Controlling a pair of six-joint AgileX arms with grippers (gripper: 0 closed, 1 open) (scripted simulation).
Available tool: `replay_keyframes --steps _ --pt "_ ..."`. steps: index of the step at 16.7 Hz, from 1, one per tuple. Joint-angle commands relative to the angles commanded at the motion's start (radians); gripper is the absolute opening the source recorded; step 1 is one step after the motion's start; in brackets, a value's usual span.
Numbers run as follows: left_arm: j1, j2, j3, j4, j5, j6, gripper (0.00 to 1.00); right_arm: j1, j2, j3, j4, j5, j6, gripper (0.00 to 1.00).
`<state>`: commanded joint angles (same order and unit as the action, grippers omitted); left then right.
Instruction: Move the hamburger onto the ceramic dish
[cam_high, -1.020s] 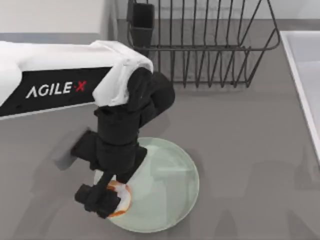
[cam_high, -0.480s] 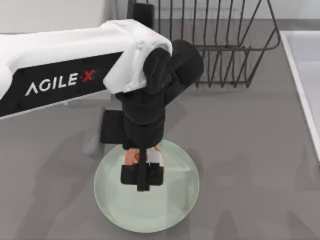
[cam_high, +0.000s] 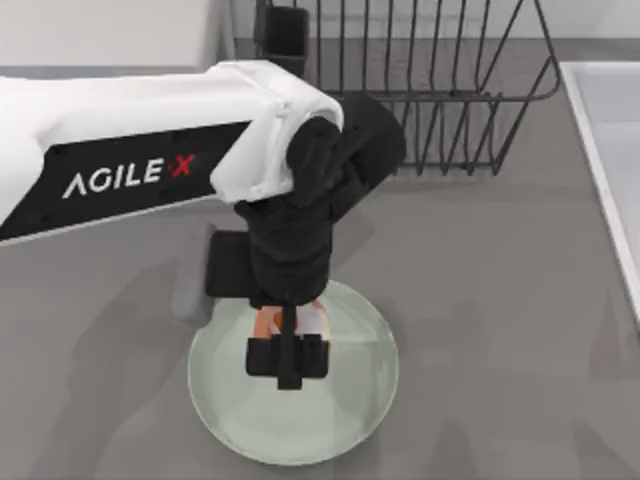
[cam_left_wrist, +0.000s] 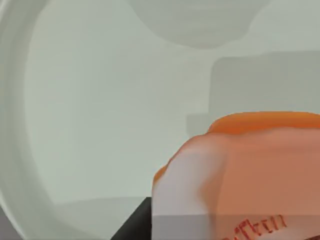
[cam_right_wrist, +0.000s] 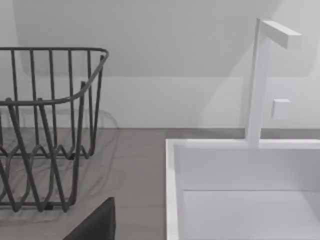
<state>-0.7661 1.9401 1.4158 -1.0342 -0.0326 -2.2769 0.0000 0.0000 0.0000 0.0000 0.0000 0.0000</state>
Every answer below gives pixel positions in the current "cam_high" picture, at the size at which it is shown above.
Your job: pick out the pale green round plate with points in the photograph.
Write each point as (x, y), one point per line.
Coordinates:
(300, 425)

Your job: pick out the black block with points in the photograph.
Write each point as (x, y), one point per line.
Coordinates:
(285, 32)

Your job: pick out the orange and white cup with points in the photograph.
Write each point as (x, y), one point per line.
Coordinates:
(314, 320)

